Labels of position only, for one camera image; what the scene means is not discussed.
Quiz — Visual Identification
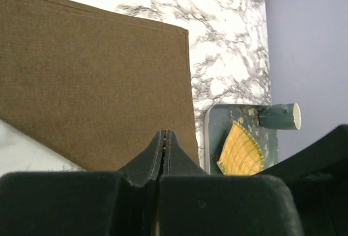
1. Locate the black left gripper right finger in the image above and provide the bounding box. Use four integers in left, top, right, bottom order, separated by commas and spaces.
159, 131, 303, 235

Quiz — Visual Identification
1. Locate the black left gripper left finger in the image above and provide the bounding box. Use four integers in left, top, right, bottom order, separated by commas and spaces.
1, 131, 165, 235

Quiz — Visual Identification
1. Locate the brown cloth napkin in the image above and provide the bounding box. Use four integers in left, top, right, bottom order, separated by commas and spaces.
1, 0, 198, 170

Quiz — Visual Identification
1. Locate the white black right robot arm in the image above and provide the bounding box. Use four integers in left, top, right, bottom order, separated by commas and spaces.
159, 125, 347, 235

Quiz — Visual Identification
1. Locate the teal mug white inside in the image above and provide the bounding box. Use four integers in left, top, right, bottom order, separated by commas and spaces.
258, 103, 302, 130

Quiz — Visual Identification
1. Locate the yellow bamboo mat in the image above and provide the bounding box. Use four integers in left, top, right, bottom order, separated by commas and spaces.
217, 121, 265, 176

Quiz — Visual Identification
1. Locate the teal floral metal tray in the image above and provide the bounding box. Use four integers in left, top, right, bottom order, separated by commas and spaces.
204, 104, 278, 175

